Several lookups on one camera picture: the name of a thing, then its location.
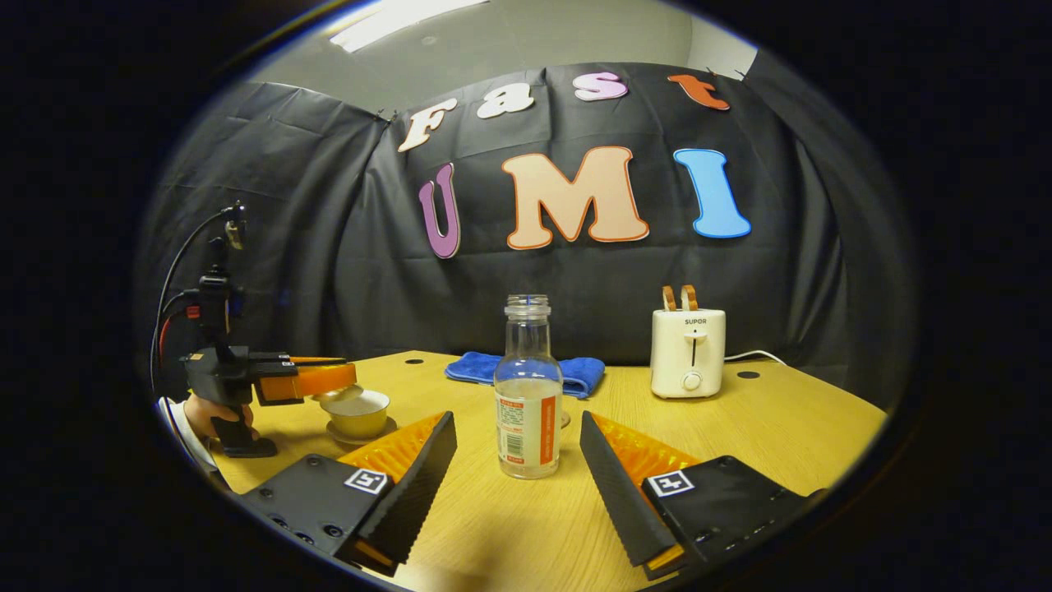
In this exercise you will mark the clear plastic water bottle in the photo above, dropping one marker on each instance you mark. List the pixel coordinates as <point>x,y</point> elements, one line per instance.
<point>528,395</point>

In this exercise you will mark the cream ceramic teacup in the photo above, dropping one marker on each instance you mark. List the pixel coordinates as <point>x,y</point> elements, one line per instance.
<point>357,421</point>

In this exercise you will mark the black backdrop cloth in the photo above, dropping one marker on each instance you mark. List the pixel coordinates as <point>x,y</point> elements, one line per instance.
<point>592,279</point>

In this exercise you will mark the blue folded towel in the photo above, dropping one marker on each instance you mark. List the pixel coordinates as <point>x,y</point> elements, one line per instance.
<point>575,374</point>

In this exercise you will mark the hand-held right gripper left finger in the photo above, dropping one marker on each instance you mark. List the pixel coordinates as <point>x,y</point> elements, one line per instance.
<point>419,485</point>

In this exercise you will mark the cream ceramic saucer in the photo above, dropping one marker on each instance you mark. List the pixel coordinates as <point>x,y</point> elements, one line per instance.
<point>386,432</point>

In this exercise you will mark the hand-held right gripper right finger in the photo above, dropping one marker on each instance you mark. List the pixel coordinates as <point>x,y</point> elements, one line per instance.
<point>620,493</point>

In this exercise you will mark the white toaster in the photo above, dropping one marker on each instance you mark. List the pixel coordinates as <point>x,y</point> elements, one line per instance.
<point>688,353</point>

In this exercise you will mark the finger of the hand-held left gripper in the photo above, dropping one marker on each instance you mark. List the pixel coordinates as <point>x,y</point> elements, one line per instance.
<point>312,381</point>
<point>312,361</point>

